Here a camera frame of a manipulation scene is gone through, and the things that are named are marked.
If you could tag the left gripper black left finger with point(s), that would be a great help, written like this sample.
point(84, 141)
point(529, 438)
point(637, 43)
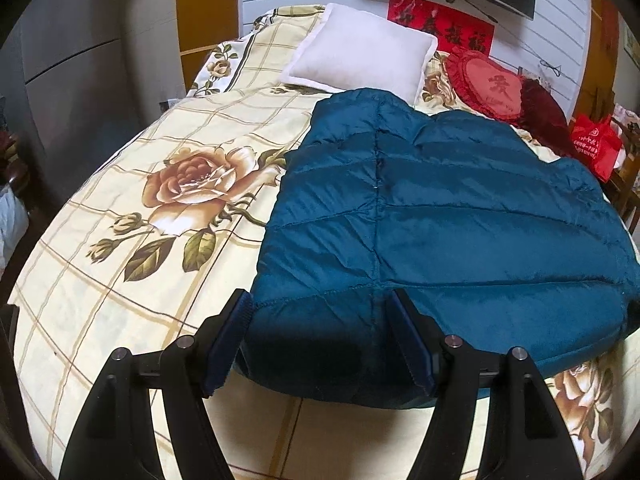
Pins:
point(114, 436)

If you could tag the dark red velvet cushion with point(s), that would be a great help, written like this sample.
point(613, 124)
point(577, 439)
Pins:
point(542, 117)

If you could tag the teal quilted down jacket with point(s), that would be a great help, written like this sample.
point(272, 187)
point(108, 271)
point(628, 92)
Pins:
point(498, 246)

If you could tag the cream floral plaid bedspread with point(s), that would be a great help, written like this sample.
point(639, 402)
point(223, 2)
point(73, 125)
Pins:
point(160, 236)

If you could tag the white plastic bag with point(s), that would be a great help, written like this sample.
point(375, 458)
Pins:
point(14, 223)

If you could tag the red heart-shaped cushion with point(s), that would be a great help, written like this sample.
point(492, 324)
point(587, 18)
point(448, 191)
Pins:
point(485, 85)

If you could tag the red shopping bag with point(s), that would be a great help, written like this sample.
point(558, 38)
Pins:
point(597, 145)

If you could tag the grey refrigerator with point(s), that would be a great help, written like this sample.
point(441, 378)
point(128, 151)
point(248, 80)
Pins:
point(80, 78)

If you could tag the wooden shelf rack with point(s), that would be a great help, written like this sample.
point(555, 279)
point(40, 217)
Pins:
point(622, 190)

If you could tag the red banner with characters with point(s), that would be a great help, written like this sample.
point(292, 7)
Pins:
point(453, 29)

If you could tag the white square pillow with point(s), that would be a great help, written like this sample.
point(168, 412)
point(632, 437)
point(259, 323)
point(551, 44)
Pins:
point(351, 49)

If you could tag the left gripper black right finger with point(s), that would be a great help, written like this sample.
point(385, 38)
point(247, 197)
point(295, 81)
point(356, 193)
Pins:
point(525, 438)

